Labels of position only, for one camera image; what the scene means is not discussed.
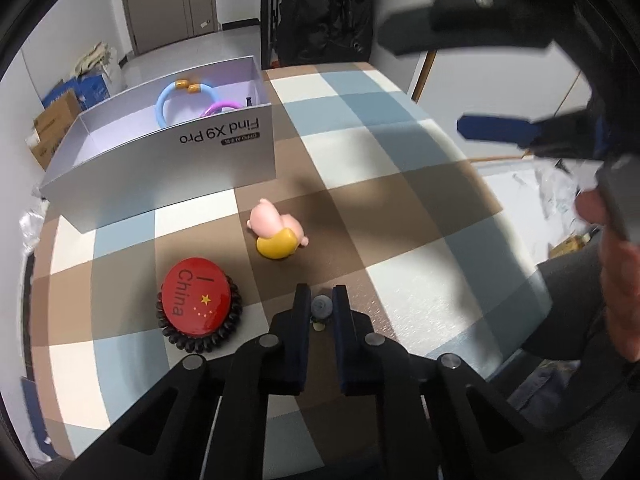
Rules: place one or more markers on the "brown cardboard box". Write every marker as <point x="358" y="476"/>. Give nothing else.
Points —
<point x="55" y="120"/>

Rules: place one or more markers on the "grey cardboard box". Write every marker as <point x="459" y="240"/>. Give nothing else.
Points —
<point x="225" y="155"/>

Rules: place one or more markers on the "person's leg grey trousers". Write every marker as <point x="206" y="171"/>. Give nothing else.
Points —
<point x="565" y="310"/>

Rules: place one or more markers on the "checkered tablecloth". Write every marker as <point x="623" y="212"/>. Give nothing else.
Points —
<point x="400" y="210"/>

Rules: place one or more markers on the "blue cardboard box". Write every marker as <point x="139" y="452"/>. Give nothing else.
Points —
<point x="92" y="87"/>

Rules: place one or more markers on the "blue flat item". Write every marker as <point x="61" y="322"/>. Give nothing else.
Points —
<point x="37" y="415"/>

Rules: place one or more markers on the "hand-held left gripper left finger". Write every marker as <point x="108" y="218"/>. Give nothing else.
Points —
<point x="300" y="340"/>

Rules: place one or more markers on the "grey door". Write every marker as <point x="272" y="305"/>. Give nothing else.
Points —
<point x="165" y="0"/>

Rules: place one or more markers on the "pink pig toy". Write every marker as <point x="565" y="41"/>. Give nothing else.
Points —
<point x="267" y="217"/>

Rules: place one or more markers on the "black coat rack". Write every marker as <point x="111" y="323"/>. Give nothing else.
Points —
<point x="267" y="10"/>

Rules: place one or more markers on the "clear plastic bag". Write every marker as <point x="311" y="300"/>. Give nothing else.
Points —
<point x="560" y="190"/>

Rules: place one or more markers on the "person's right hand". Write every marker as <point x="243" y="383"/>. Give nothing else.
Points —
<point x="620" y="285"/>

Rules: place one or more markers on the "grey round pin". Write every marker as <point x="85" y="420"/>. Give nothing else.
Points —
<point x="321" y="306"/>

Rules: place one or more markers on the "red round badge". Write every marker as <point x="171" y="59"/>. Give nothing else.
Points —
<point x="195" y="295"/>

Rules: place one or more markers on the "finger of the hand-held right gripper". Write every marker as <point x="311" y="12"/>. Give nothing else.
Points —
<point x="500" y="129"/>
<point x="440" y="25"/>

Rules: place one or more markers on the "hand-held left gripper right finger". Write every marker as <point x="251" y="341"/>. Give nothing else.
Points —
<point x="345" y="340"/>

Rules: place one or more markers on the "clear plastic wrap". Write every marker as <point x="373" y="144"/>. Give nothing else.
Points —
<point x="30" y="225"/>

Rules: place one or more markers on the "white wardrobe with wood trim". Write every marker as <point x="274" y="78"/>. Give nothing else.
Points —
<point x="500" y="85"/>

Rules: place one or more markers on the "black backpack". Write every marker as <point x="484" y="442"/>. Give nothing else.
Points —
<point x="325" y="10"/>

